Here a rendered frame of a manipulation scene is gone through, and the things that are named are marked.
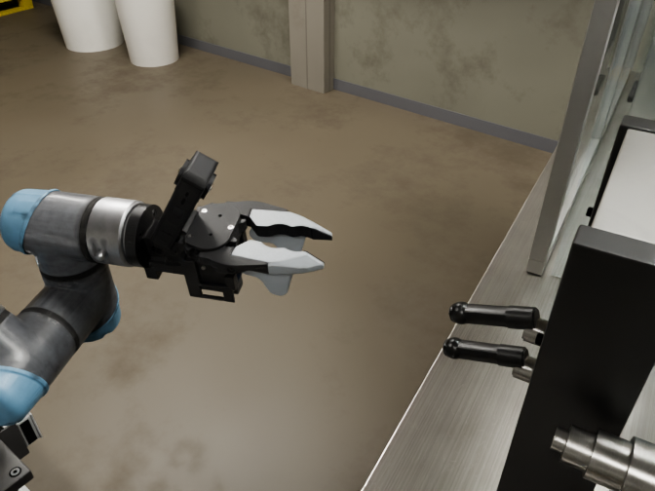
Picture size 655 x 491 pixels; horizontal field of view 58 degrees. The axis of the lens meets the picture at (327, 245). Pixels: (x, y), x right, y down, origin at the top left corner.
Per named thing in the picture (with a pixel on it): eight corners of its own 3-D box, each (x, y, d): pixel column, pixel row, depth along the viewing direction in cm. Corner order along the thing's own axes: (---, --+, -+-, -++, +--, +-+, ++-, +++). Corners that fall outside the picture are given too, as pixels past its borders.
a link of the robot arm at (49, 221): (48, 232, 74) (27, 172, 69) (129, 243, 72) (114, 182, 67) (8, 270, 68) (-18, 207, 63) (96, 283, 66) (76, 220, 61)
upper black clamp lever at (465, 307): (456, 314, 36) (452, 295, 35) (541, 321, 33) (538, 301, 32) (448, 327, 35) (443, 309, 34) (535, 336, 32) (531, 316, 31)
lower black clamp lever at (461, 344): (449, 348, 37) (445, 330, 37) (530, 359, 35) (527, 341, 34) (442, 361, 36) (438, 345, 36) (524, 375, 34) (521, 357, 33)
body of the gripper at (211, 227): (259, 256, 70) (164, 244, 72) (250, 201, 64) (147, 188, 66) (239, 306, 64) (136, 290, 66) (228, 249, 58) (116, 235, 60)
